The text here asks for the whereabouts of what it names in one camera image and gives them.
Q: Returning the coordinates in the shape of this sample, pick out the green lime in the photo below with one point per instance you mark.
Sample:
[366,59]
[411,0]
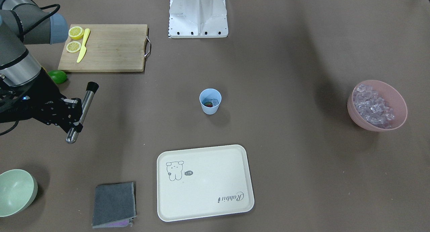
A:
[58,76]

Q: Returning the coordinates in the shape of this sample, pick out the mint green bowl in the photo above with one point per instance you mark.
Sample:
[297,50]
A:
[18,189]

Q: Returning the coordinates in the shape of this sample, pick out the cream rabbit tray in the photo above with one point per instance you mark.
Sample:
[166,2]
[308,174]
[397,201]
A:
[203,182]

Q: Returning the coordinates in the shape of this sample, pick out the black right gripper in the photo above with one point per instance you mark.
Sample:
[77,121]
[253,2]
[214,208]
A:
[44,95]

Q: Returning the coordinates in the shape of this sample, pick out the yellow plastic knife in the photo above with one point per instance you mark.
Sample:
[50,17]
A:
[83,49]

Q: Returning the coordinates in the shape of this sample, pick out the wooden cutting board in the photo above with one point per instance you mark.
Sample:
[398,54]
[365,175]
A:
[110,48]

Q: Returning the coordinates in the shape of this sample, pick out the pink bowl of ice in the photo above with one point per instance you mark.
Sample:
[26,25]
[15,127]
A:
[376,106]

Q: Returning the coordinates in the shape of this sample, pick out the grey folded cloth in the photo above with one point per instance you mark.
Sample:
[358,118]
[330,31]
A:
[114,205]

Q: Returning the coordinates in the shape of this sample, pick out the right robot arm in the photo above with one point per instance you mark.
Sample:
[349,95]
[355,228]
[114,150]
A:
[23,22]

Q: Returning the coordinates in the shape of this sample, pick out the lemon slice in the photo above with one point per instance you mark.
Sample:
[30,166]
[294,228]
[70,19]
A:
[76,32]
[73,46]

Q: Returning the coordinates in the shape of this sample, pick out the light blue plastic cup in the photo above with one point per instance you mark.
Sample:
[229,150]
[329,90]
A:
[208,94]

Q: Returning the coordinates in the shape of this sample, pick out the ice cubes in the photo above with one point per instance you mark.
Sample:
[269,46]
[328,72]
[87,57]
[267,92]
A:
[215,101]

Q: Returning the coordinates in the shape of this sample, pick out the steel muddler black tip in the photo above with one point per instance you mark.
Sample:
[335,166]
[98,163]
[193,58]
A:
[91,89]

